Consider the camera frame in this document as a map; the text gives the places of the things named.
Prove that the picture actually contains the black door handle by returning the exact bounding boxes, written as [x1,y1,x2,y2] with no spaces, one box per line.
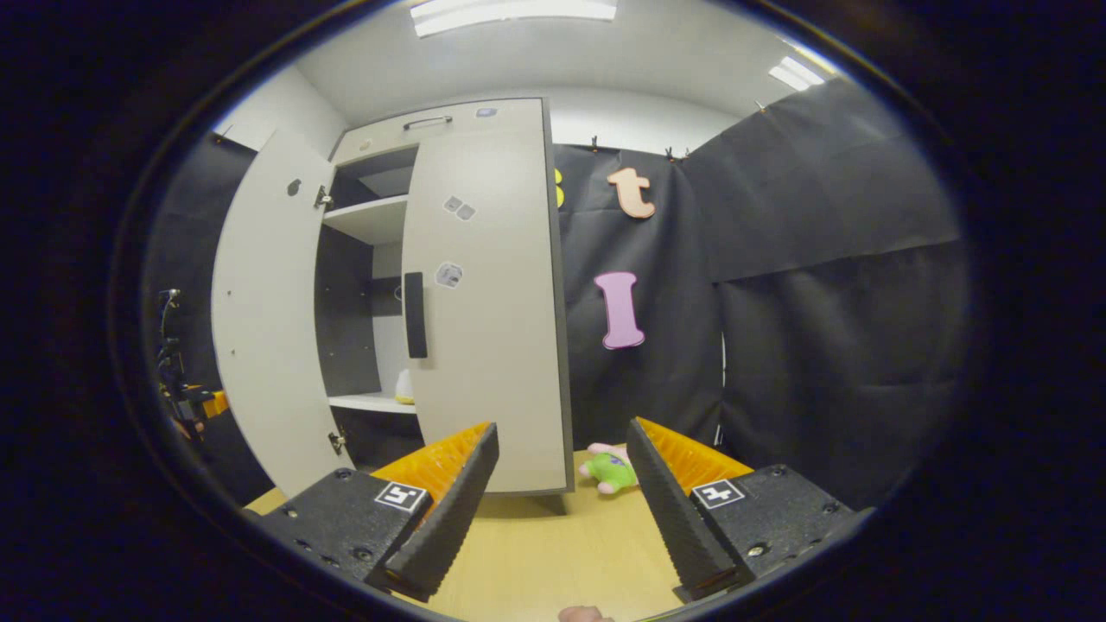
[404,271,429,359]

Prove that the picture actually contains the ceiling light panel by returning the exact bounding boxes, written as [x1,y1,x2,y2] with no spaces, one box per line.
[410,0,619,38]
[769,56,826,92]

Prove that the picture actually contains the grey shoe cabinet door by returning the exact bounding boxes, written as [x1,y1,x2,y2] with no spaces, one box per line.
[400,130,569,495]
[211,130,355,498]

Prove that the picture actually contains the grey cabinet drawer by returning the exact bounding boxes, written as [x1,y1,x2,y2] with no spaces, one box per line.
[333,98,547,165]

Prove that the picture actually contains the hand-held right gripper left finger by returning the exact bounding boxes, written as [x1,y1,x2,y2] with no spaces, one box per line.
[259,421,500,603]

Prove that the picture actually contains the green and pink plush toy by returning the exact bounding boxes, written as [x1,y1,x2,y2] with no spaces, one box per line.
[579,442,640,495]

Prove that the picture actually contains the grey shoe cabinet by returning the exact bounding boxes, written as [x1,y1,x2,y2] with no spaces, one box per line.
[314,97,575,498]

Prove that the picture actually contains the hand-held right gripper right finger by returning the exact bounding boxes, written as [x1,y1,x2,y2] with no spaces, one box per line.
[626,416,874,603]

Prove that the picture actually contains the black backdrop cloth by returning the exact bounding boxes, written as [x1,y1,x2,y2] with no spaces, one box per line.
[143,78,964,511]

